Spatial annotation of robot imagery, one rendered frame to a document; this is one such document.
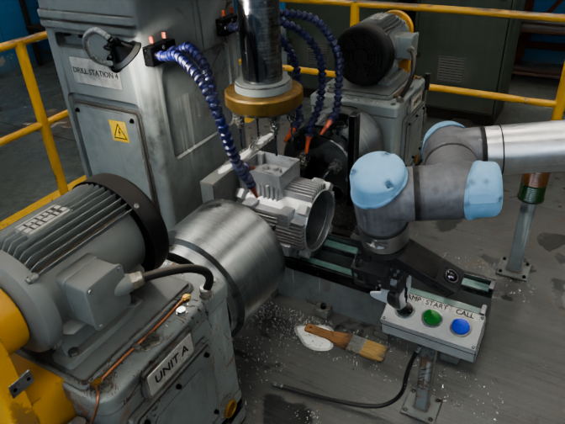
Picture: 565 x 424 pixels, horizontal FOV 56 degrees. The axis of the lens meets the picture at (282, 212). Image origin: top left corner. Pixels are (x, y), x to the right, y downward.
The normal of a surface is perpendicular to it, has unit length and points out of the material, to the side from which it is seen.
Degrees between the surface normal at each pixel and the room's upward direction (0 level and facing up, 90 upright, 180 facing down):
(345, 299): 90
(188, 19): 90
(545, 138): 43
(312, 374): 0
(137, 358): 0
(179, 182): 90
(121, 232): 61
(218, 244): 24
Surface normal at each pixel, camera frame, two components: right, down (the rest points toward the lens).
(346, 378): -0.04, -0.85
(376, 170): -0.22, -0.61
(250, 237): 0.56, -0.46
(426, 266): 0.25, -0.41
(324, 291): -0.49, 0.48
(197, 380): 0.87, 0.23
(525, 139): -0.25, -0.26
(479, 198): -0.17, 0.33
